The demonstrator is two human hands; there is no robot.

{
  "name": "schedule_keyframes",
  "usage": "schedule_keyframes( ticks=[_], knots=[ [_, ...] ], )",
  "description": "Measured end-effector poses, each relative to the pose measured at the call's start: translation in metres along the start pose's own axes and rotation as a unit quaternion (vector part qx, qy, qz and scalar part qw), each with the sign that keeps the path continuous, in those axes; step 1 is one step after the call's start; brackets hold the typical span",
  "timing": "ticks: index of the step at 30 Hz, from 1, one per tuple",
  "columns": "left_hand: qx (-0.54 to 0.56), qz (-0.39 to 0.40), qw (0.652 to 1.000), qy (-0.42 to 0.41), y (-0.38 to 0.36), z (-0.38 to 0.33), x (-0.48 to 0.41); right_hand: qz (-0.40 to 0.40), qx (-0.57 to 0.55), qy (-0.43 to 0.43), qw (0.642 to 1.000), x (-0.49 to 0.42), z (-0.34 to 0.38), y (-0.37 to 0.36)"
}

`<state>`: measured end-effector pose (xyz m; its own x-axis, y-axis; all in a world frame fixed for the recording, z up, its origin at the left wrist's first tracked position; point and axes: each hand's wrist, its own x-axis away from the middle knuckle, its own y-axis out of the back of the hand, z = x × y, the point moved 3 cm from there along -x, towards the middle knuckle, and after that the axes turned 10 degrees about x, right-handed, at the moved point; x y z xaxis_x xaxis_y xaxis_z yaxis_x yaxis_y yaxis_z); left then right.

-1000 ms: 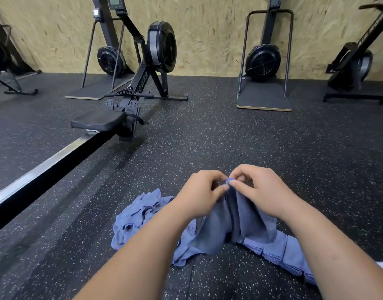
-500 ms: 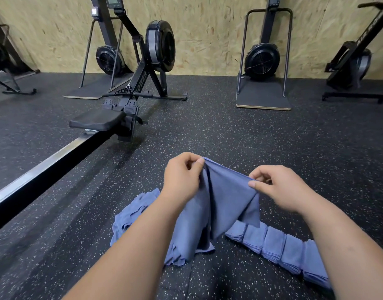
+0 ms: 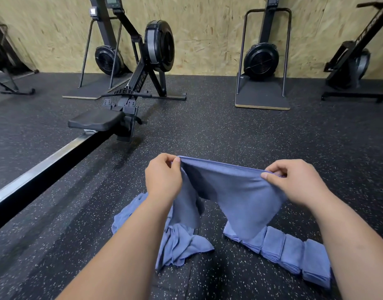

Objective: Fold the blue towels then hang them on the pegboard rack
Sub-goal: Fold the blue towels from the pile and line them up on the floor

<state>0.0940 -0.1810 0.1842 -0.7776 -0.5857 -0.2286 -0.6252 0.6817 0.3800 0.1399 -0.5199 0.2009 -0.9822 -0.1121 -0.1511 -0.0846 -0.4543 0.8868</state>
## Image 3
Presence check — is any person's left hand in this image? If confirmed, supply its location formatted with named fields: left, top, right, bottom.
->
left=144, top=153, right=184, bottom=207

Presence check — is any person's right hand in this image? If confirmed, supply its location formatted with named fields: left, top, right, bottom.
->
left=261, top=159, right=333, bottom=210

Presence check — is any blue towel pile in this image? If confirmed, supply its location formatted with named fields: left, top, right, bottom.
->
left=112, top=190, right=215, bottom=273

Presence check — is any plain blue towel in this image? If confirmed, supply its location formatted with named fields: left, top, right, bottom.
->
left=261, top=226, right=286, bottom=264
left=278, top=233, right=306, bottom=275

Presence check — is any blue towel with wave print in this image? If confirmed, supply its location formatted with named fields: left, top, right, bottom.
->
left=301, top=238, right=333, bottom=290

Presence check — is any person's right forearm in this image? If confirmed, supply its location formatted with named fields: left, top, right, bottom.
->
left=313, top=193, right=383, bottom=300

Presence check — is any person's left forearm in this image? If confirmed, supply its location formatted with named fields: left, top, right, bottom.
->
left=57, top=197, right=177, bottom=300

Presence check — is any black upright exercise machine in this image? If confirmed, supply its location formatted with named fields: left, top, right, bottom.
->
left=321, top=0, right=383, bottom=103

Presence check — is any black ski trainer wooden-edged platform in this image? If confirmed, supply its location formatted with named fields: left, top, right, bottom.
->
left=234, top=0, right=292, bottom=111

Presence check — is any black ski trainer grey platform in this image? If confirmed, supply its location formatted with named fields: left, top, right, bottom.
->
left=62, top=0, right=135, bottom=100

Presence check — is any black fan bike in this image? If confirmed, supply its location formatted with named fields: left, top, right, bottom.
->
left=0, top=15, right=39, bottom=96

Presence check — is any black rowing machine with rail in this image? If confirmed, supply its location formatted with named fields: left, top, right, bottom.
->
left=0, top=0, right=187, bottom=235

